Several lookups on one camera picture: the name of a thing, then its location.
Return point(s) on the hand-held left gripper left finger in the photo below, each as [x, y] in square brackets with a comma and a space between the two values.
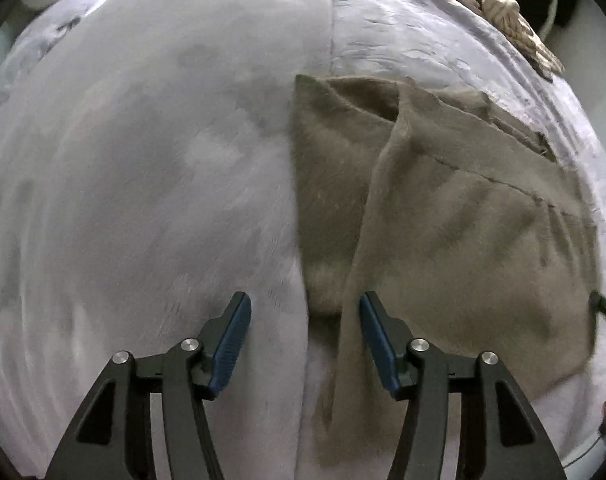
[228, 345]

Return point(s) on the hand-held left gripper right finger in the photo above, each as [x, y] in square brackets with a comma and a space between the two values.
[380, 345]

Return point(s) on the brown knit sweater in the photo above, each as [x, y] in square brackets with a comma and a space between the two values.
[433, 220]

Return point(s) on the smooth grey blanket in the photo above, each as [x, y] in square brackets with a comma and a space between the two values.
[143, 160]

